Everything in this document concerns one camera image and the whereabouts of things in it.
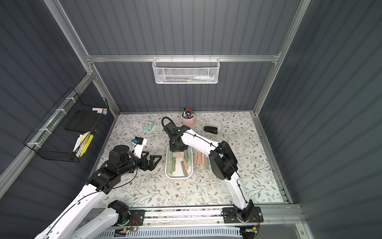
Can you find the black stapler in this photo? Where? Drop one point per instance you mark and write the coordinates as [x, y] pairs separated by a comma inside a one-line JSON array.
[[211, 129]]

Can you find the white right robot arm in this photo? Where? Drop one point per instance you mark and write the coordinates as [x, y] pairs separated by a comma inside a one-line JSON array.
[[223, 164]]

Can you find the white tube in basket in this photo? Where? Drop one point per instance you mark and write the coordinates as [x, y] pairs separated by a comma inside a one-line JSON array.
[[204, 78]]

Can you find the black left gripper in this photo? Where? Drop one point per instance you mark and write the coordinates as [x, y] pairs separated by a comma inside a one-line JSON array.
[[146, 162]]

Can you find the pink fruit knife in box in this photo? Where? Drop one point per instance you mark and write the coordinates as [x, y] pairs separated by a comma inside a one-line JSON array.
[[185, 163]]

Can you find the white wire wall basket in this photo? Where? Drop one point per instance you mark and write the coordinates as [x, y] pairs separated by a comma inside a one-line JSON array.
[[182, 72]]

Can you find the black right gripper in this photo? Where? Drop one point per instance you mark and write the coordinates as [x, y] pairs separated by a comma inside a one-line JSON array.
[[175, 145]]

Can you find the black notebook in basket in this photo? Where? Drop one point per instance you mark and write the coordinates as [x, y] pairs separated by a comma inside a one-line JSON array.
[[84, 121]]

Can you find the white oval storage box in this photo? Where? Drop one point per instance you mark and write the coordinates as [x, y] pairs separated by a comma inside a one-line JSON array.
[[173, 169]]

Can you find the pink folding fruit knife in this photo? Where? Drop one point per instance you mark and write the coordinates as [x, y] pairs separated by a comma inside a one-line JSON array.
[[203, 161]]

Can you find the olive green fruit knife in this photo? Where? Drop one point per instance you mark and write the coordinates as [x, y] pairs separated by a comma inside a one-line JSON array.
[[184, 172]]

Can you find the black wire side basket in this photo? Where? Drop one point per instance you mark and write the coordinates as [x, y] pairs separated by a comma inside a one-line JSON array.
[[67, 135]]

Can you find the yellow notepad in basket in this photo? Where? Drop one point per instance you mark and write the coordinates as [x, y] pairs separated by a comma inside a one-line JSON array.
[[82, 144]]

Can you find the pink pen cup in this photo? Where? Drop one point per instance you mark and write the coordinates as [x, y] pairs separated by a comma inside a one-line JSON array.
[[189, 122]]

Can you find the small teal box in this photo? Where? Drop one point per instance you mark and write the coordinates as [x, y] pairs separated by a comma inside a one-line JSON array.
[[149, 125]]

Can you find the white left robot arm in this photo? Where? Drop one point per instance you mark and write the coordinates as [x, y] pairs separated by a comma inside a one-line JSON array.
[[121, 161]]

